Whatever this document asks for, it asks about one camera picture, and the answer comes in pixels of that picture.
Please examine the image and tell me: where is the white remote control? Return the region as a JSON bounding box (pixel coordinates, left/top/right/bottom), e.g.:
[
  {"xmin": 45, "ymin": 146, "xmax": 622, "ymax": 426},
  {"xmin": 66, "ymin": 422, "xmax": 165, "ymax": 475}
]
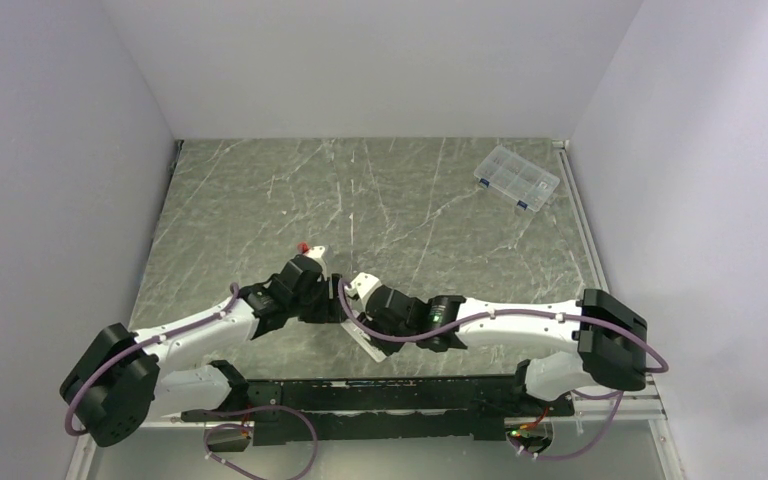
[{"xmin": 342, "ymin": 323, "xmax": 387, "ymax": 363}]

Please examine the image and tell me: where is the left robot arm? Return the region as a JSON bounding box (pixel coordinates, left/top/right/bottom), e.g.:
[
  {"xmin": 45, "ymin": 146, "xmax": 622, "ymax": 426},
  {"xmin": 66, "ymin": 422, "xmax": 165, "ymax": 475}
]
[{"xmin": 59, "ymin": 246, "xmax": 339, "ymax": 447}]

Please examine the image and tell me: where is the clear plastic organizer box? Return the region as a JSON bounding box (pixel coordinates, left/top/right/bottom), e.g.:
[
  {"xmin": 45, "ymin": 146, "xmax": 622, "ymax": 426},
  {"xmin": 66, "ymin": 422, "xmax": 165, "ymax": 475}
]
[{"xmin": 473, "ymin": 145, "xmax": 560, "ymax": 212}]

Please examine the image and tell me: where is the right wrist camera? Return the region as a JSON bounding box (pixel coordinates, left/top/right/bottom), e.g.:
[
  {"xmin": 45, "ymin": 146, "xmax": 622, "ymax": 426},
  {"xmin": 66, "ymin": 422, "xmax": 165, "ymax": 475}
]
[{"xmin": 346, "ymin": 272, "xmax": 382, "ymax": 310}]

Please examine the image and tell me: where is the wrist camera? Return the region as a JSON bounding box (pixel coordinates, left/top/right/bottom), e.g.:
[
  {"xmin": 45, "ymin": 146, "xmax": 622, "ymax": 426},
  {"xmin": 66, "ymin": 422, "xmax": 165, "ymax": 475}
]
[
  {"xmin": 346, "ymin": 272, "xmax": 382, "ymax": 310},
  {"xmin": 297, "ymin": 242, "xmax": 331, "ymax": 276}
]

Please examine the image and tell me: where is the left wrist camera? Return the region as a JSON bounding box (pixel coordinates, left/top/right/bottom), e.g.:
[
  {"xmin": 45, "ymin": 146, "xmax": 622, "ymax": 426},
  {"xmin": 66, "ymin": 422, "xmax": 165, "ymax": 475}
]
[{"xmin": 297, "ymin": 242, "xmax": 331, "ymax": 276}]

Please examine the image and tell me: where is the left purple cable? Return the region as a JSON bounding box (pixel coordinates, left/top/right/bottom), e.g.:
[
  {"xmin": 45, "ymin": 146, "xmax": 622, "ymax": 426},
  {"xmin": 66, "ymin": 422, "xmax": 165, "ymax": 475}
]
[{"xmin": 63, "ymin": 282, "xmax": 243, "ymax": 439}]

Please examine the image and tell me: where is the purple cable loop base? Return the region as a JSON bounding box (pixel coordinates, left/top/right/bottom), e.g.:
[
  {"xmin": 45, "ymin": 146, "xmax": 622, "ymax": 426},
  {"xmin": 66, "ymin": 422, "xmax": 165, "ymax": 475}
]
[{"xmin": 198, "ymin": 404, "xmax": 320, "ymax": 479}]

